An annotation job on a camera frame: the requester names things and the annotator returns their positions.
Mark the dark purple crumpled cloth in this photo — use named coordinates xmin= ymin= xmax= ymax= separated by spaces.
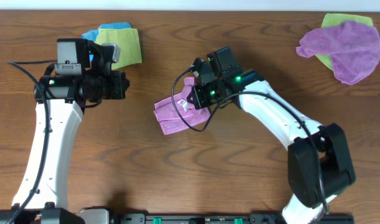
xmin=296 ymin=21 xmax=380 ymax=85

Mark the pink purple microfiber cloth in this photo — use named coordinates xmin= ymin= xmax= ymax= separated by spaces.
xmin=154 ymin=77 xmax=210 ymax=135

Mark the folded green cloth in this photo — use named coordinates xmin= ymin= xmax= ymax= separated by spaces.
xmin=95 ymin=28 xmax=143 ymax=70

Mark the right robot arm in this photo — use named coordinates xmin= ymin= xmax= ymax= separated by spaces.
xmin=188 ymin=47 xmax=356 ymax=223

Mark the blue cloth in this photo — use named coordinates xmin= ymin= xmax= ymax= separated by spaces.
xmin=80 ymin=22 xmax=133 ymax=63

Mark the light green cloth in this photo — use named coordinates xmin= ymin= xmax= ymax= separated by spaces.
xmin=316 ymin=13 xmax=373 ymax=70

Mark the right black cable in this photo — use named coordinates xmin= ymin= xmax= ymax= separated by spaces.
xmin=171 ymin=65 xmax=330 ymax=215

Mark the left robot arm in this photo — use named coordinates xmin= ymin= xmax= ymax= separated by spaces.
xmin=0 ymin=39 xmax=130 ymax=223

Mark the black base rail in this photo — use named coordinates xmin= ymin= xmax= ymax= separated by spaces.
xmin=77 ymin=208 xmax=354 ymax=224

